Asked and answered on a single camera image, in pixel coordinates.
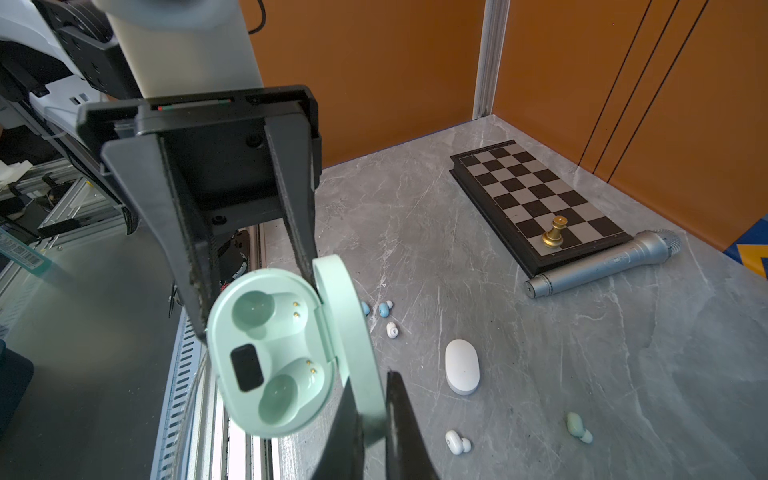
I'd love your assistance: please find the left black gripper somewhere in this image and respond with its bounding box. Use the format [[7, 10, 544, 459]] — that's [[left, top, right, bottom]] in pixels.
[[76, 85, 322, 339]]

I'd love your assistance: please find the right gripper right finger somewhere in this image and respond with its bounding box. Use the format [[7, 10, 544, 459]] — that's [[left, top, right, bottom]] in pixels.
[[385, 371, 438, 480]]

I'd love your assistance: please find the white earbud near blue pair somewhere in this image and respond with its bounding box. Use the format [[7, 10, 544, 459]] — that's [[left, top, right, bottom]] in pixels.
[[386, 322, 399, 339]]

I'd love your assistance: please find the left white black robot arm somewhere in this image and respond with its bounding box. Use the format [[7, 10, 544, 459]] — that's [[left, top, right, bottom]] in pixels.
[[1, 1, 322, 338]]

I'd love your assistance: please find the black white chessboard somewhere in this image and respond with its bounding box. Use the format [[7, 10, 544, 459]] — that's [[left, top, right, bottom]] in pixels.
[[450, 140, 631, 278]]

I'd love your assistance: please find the left aluminium corner post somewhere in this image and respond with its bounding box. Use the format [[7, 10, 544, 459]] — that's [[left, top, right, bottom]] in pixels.
[[472, 0, 510, 120]]

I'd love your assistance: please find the aluminium front rail frame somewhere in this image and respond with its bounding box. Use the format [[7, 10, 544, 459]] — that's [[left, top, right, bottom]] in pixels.
[[0, 155, 283, 480]]

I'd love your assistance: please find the mint green earbud case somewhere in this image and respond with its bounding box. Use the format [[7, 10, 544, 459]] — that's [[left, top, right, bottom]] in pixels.
[[207, 255, 387, 444]]

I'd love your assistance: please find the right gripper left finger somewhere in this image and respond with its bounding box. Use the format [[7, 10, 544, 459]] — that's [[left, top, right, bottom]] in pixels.
[[311, 381, 365, 480]]

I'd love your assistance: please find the white earbud case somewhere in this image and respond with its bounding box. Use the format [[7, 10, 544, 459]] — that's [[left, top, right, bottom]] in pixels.
[[444, 339, 480, 396]]

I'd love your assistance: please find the green earbud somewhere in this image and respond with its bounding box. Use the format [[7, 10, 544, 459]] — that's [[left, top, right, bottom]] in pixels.
[[566, 412, 594, 444]]

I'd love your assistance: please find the blue earbud upper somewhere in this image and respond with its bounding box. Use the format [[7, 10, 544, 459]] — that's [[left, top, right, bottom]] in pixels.
[[378, 300, 394, 318]]

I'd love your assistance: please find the white earbud centre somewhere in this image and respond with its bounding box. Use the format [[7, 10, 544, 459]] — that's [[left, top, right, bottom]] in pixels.
[[445, 430, 472, 456]]

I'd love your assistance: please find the silver microphone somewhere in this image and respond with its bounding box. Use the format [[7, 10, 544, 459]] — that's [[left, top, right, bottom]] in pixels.
[[524, 230, 682, 299]]

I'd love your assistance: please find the gold chess piece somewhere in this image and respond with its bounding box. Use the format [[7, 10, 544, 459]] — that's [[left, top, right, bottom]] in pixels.
[[542, 215, 568, 248]]

